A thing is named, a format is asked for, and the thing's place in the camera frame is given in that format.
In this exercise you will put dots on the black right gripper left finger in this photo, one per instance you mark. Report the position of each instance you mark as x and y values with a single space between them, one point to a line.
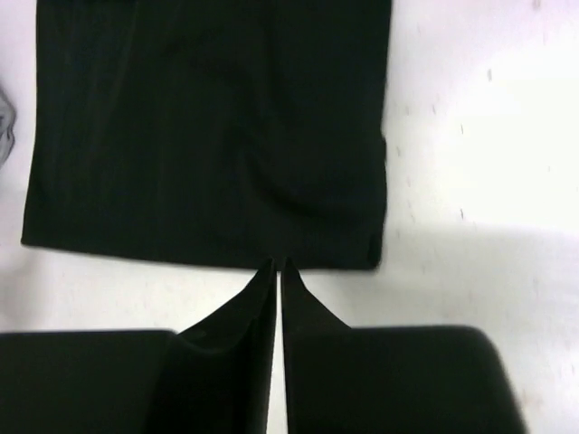
214 377

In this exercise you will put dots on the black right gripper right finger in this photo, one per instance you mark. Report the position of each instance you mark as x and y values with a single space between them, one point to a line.
399 379

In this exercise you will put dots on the black tank top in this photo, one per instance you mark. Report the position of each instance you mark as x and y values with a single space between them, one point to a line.
211 133

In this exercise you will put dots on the folded grey tank top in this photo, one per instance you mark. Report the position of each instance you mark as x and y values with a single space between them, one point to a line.
8 116

